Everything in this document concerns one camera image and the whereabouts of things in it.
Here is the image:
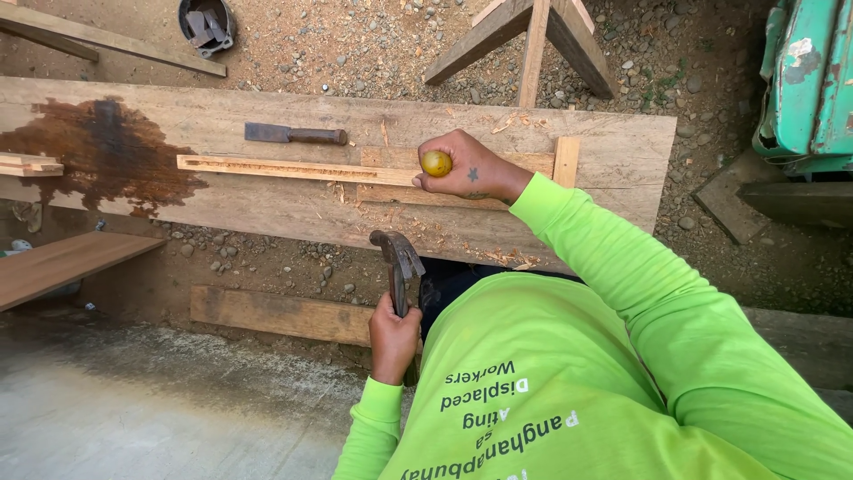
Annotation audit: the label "small upright wooden block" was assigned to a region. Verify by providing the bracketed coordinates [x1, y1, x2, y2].
[553, 136, 581, 189]

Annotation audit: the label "wide wooden workbench plank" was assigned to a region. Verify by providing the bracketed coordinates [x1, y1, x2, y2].
[0, 75, 678, 275]

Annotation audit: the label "grey concrete beam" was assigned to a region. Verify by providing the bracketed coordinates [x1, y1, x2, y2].
[741, 306, 853, 392]

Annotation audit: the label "person's right hand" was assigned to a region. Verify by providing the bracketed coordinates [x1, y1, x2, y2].
[411, 128, 535, 205]

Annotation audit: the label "grey concrete slab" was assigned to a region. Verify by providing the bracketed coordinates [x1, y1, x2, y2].
[692, 149, 789, 245]

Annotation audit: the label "short brown wooden plank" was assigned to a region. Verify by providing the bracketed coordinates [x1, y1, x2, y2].
[190, 285, 375, 348]

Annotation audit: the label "steel claw hammer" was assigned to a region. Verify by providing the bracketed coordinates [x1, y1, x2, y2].
[369, 230, 427, 388]

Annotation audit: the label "long grooved wooden strip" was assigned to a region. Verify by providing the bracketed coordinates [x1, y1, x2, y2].
[176, 155, 427, 188]

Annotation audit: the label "long weathered wooden plank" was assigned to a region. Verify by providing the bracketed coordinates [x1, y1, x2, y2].
[0, 0, 228, 78]

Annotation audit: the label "green rusty metal body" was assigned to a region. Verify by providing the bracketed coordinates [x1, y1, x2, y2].
[752, 0, 853, 177]

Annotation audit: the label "yellow-handled chisel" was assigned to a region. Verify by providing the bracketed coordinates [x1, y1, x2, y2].
[420, 150, 454, 179]

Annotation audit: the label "person's neon green shirt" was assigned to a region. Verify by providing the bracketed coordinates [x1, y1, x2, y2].
[332, 172, 853, 480]

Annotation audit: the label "flat wood-handled chisel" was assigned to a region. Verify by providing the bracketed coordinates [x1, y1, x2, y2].
[244, 122, 349, 147]

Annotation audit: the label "wooden sawhorse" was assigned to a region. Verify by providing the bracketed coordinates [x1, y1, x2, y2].
[424, 0, 621, 109]

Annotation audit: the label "smooth brown wooden board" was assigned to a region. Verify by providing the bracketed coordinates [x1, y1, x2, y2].
[0, 231, 167, 313]

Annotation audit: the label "person's left hand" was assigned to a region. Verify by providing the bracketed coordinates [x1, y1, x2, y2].
[368, 291, 425, 387]

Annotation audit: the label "short wooden offcuts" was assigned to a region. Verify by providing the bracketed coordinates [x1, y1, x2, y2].
[0, 152, 65, 178]

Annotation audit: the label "dark concrete slab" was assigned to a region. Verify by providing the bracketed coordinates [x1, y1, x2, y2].
[736, 180, 853, 232]

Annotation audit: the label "person's dark trousers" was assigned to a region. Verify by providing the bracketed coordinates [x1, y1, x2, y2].
[419, 256, 589, 341]

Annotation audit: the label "black bucket with tools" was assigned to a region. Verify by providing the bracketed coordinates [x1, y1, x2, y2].
[177, 0, 238, 60]

